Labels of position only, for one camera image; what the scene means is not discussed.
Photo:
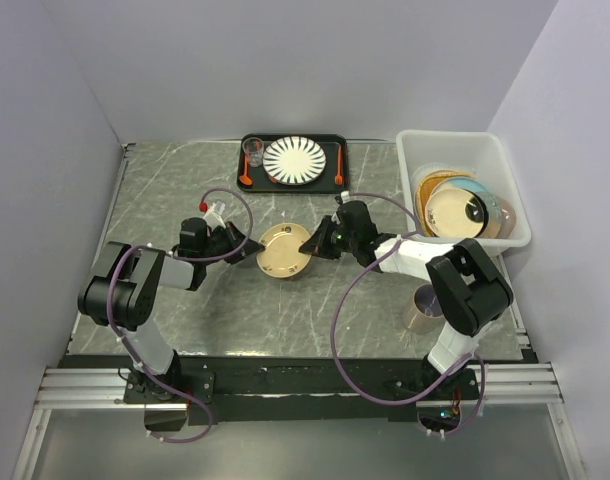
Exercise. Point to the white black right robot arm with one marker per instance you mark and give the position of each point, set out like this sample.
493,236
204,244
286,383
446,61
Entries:
469,288

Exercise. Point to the white plastic bin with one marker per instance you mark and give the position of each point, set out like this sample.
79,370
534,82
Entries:
478,153

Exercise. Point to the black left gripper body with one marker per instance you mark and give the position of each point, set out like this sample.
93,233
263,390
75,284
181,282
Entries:
220,243

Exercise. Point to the dark metallic bowl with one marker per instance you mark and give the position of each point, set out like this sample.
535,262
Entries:
508,218

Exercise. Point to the striped white blue plate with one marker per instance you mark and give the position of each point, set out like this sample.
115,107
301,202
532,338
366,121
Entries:
294,160

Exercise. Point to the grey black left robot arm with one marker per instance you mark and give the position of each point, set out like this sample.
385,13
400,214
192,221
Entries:
121,288

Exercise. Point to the orange spoon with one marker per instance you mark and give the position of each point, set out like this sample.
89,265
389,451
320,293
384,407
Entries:
244,178

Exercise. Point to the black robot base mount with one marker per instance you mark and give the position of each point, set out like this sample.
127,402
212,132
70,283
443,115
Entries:
238,389

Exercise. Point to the tan bottom plate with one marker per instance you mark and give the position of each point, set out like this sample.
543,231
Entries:
280,257

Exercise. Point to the black serving tray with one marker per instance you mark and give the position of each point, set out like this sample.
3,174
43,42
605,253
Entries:
264,184

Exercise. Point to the orange woven pattern plate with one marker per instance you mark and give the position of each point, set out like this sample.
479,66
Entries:
425,188

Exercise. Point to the black glossy bowl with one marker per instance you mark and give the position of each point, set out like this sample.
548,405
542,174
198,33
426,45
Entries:
484,199

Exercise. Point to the beige rimmed bottom bowl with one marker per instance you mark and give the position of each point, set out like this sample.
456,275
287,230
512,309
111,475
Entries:
454,213

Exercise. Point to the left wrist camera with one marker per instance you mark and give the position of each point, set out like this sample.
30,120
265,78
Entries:
213,213

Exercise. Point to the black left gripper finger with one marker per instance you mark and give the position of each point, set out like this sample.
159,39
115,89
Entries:
233,233
250,248

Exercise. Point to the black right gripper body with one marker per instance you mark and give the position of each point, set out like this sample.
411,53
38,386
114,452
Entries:
345,242

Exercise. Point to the clear drinking glass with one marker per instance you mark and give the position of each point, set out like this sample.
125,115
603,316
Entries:
253,148

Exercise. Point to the pink beige mug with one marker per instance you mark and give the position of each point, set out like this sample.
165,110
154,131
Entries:
423,312

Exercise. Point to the blue grey plate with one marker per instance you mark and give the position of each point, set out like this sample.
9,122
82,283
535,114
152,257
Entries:
474,186

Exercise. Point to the orange fork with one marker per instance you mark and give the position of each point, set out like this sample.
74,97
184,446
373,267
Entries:
339,178

